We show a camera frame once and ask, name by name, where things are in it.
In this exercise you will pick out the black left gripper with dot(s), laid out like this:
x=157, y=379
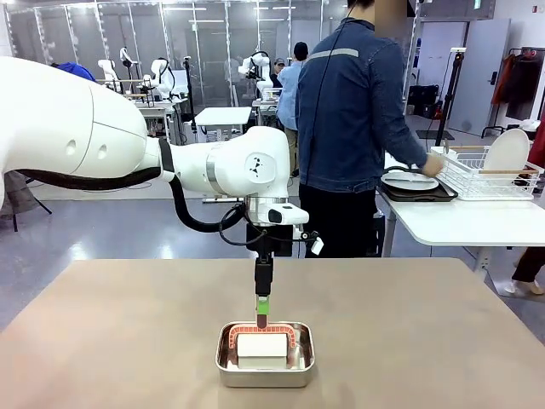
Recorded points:
x=277, y=240

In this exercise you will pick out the person's right forearm denim sleeve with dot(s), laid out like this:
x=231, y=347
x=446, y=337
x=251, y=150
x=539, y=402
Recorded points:
x=415, y=151

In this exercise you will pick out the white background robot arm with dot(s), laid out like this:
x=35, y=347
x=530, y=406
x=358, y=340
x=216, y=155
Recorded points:
x=255, y=68
x=161, y=76
x=108, y=70
x=125, y=55

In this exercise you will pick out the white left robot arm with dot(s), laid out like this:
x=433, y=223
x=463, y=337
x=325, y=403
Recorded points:
x=64, y=123

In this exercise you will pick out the black floor stand with pole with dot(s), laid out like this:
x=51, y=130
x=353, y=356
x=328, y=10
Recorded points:
x=445, y=106

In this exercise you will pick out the person's right hand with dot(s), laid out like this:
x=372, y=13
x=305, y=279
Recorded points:
x=434, y=165

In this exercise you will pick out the stainless steel rectangular tray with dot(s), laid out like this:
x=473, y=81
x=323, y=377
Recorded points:
x=264, y=377

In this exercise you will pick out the small white standing desk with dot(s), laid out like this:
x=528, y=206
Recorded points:
x=221, y=116

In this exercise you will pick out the white plate with cutlery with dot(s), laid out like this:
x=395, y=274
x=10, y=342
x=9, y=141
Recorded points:
x=409, y=186

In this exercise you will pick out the silver cutlery piece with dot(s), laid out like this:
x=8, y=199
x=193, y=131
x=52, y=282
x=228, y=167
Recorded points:
x=409, y=180

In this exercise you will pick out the person in denim jacket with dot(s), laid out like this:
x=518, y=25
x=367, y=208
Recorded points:
x=340, y=106

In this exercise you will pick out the black tripod pole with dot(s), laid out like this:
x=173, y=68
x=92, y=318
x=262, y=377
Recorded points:
x=188, y=102

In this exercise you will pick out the person in light blue shirt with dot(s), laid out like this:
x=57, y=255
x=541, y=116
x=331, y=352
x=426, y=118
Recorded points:
x=289, y=85

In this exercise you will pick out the white lab table with rack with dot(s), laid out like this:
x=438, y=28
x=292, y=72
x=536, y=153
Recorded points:
x=157, y=111

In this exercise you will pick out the black serving tray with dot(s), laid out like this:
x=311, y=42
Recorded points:
x=445, y=195

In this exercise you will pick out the person in cap with mask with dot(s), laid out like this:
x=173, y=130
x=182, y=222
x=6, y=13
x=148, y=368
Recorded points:
x=279, y=70

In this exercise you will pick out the white side table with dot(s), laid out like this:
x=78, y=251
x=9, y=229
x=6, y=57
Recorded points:
x=468, y=217

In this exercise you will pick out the black equipment cases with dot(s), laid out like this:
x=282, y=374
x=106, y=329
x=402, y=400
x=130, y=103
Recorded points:
x=423, y=100

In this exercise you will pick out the grey jacket on chair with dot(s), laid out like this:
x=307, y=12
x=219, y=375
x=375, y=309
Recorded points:
x=17, y=200

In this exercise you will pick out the person in dark red trousers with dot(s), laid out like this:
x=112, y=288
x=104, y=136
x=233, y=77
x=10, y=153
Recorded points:
x=530, y=264

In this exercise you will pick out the person in blue hoodie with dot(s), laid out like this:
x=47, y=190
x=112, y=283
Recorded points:
x=74, y=70

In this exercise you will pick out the orange red hanging jacket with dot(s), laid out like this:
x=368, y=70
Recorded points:
x=502, y=78

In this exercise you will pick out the dark hanging jacket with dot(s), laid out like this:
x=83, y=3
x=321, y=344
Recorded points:
x=526, y=85

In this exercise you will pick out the green exit sign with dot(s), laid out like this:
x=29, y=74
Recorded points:
x=475, y=4

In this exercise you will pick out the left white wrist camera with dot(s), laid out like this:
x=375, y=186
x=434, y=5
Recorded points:
x=317, y=246

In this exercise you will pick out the wooden bar black frame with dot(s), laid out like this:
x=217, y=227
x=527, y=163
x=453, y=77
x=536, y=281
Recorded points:
x=145, y=91

